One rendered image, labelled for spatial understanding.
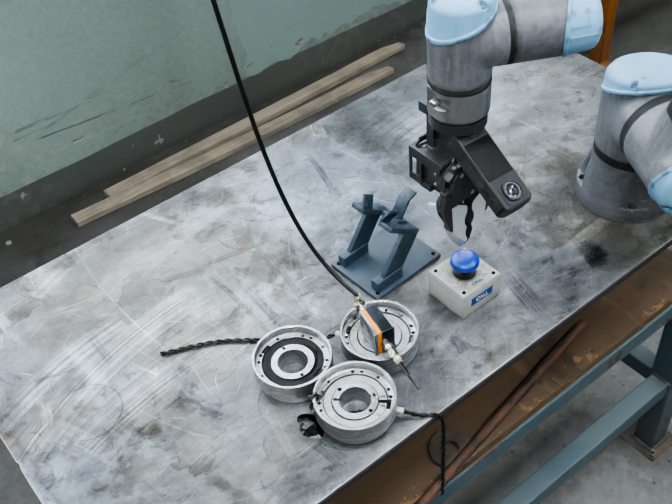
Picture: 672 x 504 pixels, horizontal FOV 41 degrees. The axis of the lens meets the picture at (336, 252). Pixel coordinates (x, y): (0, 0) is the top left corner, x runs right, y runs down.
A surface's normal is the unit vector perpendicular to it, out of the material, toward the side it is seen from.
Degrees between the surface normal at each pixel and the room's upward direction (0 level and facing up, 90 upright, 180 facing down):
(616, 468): 0
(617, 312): 0
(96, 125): 90
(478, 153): 30
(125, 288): 0
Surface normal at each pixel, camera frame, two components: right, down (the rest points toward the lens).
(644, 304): -0.07, -0.71
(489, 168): 0.27, -0.36
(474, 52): 0.18, 0.68
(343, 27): 0.62, 0.51
